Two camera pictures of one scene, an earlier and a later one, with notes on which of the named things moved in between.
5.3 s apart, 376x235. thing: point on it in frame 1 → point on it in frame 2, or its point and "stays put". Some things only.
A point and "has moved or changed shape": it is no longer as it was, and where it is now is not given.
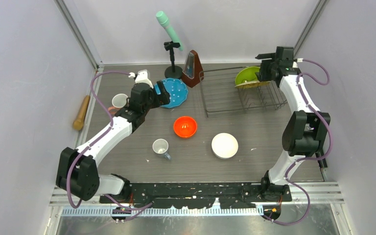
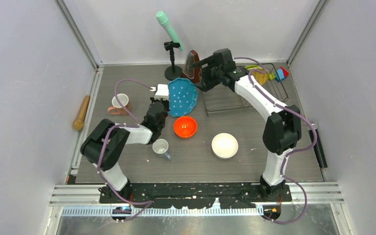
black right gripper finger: x=265 y=56 → x=201 y=62
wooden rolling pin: x=78 y=123 stays put
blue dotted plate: x=177 y=90 has moved or changed shape
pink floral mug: x=118 y=101 stays put
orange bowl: x=185 y=127 stays put
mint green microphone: x=163 y=20 stays put
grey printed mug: x=160 y=146 stays put
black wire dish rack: x=221 y=96 stays put
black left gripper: x=164 y=96 → x=165 y=101
